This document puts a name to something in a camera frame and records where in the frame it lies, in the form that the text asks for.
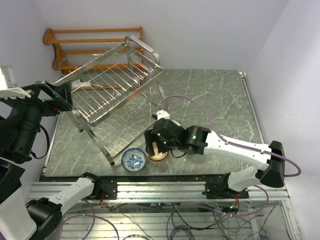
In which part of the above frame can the blue floral white bowl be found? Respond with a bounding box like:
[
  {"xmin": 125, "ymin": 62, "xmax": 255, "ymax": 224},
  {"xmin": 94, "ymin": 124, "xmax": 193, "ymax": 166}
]
[{"xmin": 121, "ymin": 147, "xmax": 147, "ymax": 172}]

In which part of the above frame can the plain white bowl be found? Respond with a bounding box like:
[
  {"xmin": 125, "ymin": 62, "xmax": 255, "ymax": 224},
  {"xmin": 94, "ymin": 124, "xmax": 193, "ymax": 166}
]
[{"xmin": 170, "ymin": 119, "xmax": 181, "ymax": 127}]

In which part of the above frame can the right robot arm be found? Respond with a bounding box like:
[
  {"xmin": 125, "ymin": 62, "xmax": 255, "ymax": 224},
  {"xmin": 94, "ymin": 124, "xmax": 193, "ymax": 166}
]
[{"xmin": 144, "ymin": 118, "xmax": 285, "ymax": 198}]

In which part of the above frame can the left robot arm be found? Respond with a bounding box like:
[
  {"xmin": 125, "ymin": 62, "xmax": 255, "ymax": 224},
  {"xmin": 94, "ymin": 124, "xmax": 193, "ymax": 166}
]
[{"xmin": 0, "ymin": 81, "xmax": 102, "ymax": 240}]

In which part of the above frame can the wooden shelf rack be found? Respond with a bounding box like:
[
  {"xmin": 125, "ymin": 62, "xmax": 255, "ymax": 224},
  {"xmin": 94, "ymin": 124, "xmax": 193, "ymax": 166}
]
[{"xmin": 43, "ymin": 26, "xmax": 143, "ymax": 91}]

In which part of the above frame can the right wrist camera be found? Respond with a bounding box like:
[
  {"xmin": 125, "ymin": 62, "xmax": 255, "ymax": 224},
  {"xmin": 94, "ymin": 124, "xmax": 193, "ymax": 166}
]
[{"xmin": 151, "ymin": 109, "xmax": 170, "ymax": 121}]

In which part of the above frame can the steel wire dish rack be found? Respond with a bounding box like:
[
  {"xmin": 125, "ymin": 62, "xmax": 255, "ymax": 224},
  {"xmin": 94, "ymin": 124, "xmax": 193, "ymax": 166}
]
[{"xmin": 57, "ymin": 35, "xmax": 166, "ymax": 165}]

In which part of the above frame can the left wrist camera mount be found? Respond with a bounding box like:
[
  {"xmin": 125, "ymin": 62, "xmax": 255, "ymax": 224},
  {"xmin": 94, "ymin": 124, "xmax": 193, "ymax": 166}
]
[{"xmin": 0, "ymin": 65, "xmax": 31, "ymax": 99}]

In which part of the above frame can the aluminium frame rail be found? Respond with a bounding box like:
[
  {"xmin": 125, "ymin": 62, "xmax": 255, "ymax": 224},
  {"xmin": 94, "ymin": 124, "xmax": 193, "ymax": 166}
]
[{"xmin": 27, "ymin": 182, "xmax": 290, "ymax": 204}]

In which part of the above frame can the purple floor cable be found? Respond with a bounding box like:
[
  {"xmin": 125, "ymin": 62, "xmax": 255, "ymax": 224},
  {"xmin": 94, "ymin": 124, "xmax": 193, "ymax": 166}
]
[{"xmin": 57, "ymin": 198, "xmax": 121, "ymax": 240}]

